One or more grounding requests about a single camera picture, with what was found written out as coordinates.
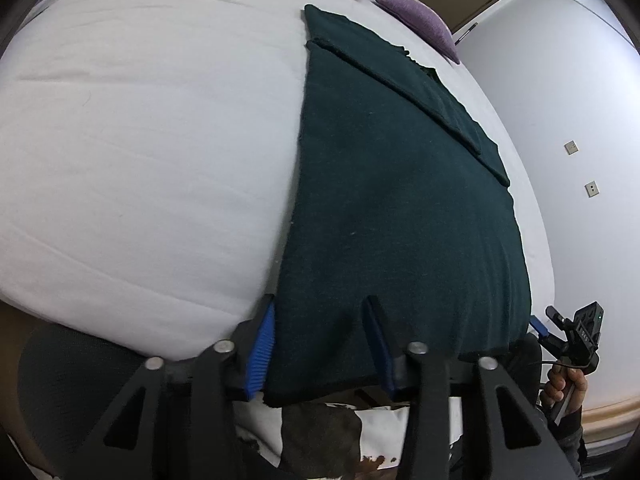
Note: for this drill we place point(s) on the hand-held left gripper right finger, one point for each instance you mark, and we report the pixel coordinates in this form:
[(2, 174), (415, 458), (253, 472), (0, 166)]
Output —
[(376, 345)]

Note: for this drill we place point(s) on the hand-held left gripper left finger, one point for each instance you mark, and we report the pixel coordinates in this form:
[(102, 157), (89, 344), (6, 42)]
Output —
[(262, 347)]

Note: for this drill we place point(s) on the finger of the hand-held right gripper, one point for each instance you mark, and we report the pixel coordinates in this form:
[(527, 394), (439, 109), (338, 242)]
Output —
[(539, 325), (556, 316)]

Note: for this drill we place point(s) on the dark green knit sweater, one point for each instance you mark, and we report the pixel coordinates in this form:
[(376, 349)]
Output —
[(400, 210)]

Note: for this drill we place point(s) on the person's right forearm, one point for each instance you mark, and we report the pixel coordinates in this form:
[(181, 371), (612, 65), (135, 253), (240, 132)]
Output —
[(570, 440)]

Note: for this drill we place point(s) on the person's right hand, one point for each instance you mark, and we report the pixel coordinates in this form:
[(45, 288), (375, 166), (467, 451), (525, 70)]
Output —
[(552, 385)]

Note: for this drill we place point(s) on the white brown patterned clothing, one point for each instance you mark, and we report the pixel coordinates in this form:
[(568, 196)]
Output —
[(320, 435)]

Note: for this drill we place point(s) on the white bed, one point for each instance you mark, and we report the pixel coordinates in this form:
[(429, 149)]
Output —
[(150, 160)]

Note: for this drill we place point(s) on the black stick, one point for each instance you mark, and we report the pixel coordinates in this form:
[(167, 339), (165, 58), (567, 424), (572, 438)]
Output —
[(465, 32)]

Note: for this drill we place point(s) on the purple pillow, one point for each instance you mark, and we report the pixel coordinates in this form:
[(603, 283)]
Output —
[(425, 20)]

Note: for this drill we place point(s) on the wall socket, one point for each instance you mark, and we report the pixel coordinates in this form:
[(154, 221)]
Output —
[(571, 147), (592, 188)]

